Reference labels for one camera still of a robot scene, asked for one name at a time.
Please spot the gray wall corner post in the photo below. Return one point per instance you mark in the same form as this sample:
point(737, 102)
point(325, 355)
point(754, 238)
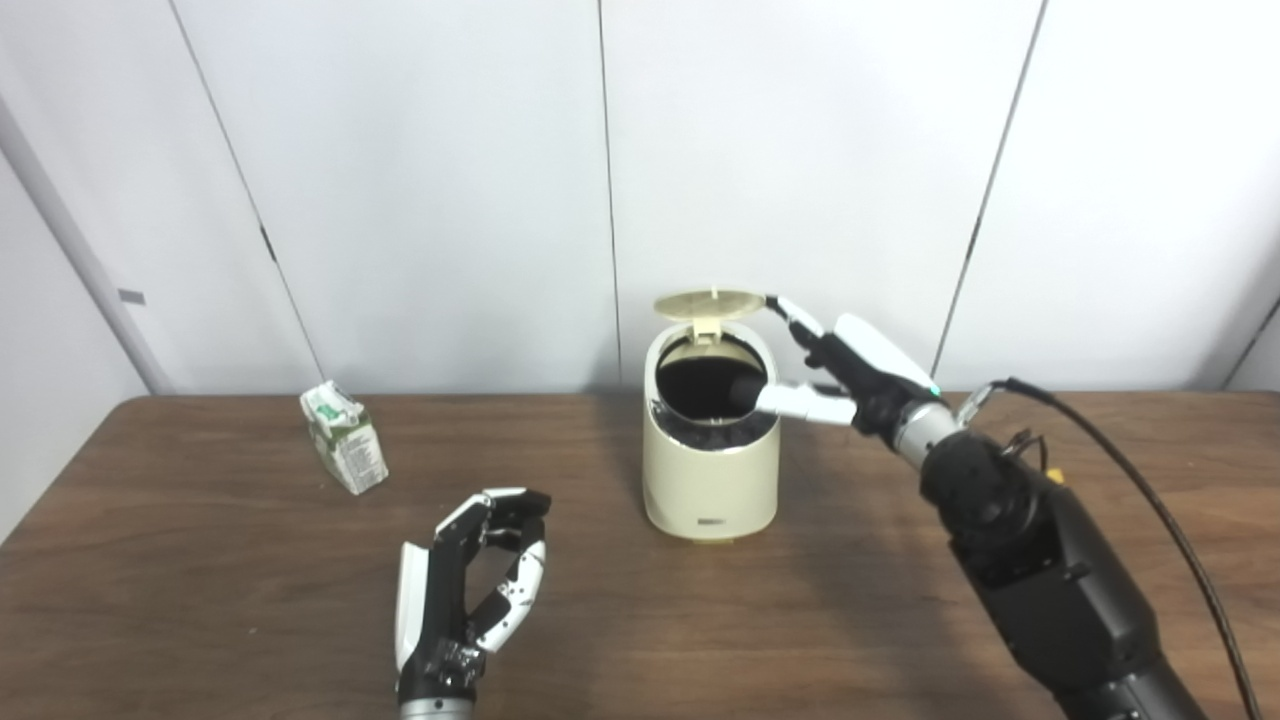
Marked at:
point(90, 270)

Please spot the green white milk carton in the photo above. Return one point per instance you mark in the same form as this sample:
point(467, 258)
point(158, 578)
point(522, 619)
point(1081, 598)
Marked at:
point(350, 450)

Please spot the black wall seam clip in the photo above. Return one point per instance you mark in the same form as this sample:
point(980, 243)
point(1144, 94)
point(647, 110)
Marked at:
point(268, 243)

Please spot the round cream bin lid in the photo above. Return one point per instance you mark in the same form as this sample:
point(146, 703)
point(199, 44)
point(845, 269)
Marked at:
point(705, 303)

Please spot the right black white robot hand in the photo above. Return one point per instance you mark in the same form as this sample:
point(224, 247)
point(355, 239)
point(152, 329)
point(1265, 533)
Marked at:
point(870, 365)

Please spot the black bin liner bag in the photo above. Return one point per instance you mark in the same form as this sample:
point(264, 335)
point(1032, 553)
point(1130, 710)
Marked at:
point(700, 385)

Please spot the small gray wall tag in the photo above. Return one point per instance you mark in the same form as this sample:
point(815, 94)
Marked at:
point(132, 297)

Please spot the cream-colored bin body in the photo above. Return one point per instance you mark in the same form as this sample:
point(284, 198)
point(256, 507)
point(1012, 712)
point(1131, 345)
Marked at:
point(710, 480)

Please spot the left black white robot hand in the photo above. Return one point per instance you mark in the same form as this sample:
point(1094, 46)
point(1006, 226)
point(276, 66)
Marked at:
point(440, 600)

